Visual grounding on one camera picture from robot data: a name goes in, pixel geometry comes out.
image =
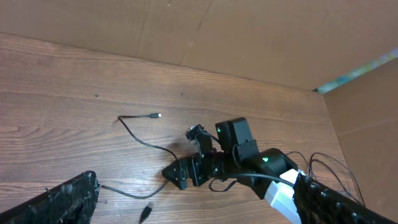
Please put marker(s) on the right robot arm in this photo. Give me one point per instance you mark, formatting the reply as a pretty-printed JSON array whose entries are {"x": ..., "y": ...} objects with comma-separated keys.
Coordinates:
[{"x": 234, "y": 154}]

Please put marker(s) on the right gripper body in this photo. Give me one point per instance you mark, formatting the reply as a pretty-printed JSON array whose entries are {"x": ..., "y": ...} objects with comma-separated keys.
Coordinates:
[{"x": 201, "y": 169}]

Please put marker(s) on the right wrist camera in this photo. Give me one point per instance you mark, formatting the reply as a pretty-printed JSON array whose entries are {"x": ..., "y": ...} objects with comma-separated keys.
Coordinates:
[{"x": 196, "y": 133}]

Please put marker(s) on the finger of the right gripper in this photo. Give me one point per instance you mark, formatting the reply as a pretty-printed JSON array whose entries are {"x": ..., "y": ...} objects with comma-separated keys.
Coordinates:
[{"x": 176, "y": 173}]

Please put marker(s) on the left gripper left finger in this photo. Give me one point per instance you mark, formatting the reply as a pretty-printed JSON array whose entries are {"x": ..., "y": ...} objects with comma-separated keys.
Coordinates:
[{"x": 73, "y": 201}]

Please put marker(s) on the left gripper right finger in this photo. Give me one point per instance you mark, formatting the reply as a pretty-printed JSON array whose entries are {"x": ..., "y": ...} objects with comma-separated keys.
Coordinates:
[{"x": 317, "y": 203}]

